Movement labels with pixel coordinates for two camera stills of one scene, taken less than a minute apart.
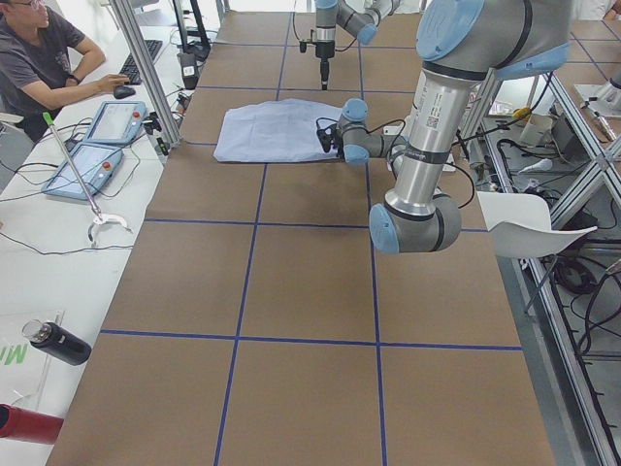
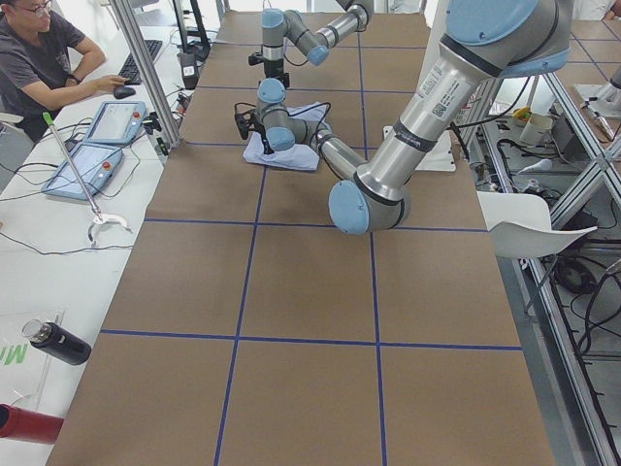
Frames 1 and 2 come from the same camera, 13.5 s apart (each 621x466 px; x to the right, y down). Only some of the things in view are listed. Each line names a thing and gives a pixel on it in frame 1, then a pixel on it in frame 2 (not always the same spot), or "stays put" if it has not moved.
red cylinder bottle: x=27 y=425 stays put
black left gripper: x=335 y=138 → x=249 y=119
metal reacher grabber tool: x=100 y=218 stays put
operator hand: x=108 y=83 stays put
